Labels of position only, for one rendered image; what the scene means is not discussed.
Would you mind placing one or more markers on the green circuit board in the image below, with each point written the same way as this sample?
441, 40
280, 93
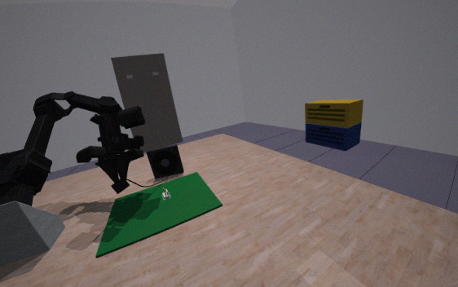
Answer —
145, 213

